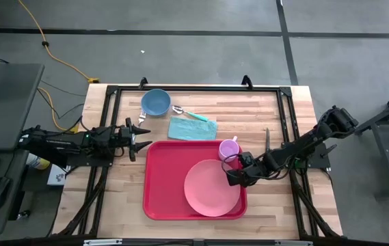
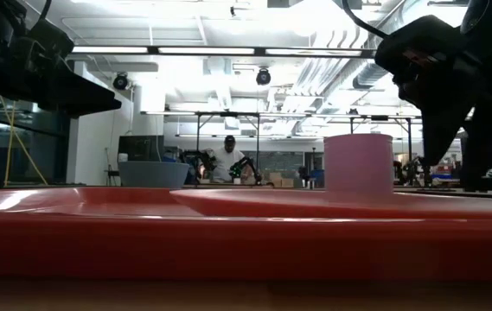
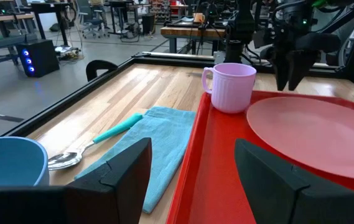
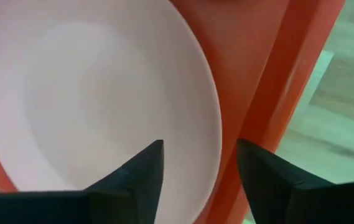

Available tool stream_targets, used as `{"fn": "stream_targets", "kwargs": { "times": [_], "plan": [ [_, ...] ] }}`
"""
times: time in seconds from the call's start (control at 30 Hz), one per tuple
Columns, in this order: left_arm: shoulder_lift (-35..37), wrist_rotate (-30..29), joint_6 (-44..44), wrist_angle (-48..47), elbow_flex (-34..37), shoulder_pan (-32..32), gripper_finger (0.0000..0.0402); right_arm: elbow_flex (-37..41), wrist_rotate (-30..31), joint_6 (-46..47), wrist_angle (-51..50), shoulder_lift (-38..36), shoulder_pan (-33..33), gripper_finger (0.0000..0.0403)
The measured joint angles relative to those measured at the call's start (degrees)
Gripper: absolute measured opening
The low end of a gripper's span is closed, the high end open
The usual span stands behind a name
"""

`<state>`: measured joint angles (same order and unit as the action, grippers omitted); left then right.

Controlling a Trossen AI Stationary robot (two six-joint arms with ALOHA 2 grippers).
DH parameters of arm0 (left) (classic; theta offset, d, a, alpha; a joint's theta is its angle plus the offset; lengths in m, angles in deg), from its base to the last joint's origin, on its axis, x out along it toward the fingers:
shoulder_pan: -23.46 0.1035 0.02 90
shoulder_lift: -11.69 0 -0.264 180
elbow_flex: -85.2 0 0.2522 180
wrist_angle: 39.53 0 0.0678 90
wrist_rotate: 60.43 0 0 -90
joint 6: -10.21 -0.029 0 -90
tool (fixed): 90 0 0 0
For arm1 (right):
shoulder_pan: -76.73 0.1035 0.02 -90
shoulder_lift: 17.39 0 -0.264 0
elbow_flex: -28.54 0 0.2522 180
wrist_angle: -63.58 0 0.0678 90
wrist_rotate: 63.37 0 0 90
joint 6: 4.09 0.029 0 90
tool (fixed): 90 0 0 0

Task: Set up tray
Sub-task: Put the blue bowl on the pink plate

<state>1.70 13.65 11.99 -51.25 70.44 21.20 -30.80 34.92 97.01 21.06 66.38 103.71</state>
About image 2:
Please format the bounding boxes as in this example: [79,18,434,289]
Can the overhead light bar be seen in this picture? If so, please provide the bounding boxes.
[71,45,376,60]

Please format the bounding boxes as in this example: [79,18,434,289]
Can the blue bowl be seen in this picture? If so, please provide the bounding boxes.
[118,161,191,189]

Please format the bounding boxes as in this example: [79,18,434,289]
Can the black monitor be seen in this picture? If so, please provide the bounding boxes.
[118,135,165,163]

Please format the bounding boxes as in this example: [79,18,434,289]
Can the black background rig frame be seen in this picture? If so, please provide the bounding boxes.
[195,111,261,187]
[348,114,414,174]

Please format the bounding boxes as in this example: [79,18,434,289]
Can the yellow cable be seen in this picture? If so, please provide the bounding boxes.
[0,94,49,187]

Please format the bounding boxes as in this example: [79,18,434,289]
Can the cardboard boxes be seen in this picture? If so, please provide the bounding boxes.
[268,171,295,189]

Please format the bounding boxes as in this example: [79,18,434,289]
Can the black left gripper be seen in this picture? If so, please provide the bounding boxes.
[0,0,122,118]

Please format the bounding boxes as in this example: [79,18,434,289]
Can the red plastic tray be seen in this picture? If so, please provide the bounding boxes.
[0,186,492,282]

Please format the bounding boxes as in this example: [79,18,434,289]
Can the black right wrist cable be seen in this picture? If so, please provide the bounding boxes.
[341,0,390,40]

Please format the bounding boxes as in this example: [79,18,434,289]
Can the black round ceiling spotlight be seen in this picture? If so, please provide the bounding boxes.
[255,67,272,86]
[112,72,130,92]

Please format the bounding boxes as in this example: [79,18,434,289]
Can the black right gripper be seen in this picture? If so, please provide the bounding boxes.
[374,15,492,192]

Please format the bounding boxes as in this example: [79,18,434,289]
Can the lilac pink cup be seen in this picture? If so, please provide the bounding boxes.
[323,133,395,195]

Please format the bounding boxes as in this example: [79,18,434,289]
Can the person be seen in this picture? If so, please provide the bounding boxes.
[210,135,246,183]

